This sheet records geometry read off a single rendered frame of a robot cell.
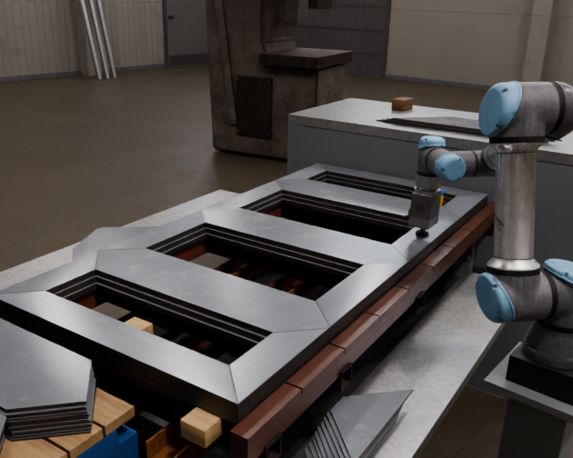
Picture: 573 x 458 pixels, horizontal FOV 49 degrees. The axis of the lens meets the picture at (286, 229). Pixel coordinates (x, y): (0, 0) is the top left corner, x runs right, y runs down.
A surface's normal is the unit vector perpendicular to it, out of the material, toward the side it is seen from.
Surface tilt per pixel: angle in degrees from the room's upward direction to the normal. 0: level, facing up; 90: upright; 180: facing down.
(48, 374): 0
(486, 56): 90
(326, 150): 90
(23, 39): 90
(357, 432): 0
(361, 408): 0
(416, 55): 90
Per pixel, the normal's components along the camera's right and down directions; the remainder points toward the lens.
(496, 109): -0.98, -0.07
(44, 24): 0.77, 0.25
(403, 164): -0.54, 0.29
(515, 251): -0.30, 0.14
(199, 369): 0.03, -0.93
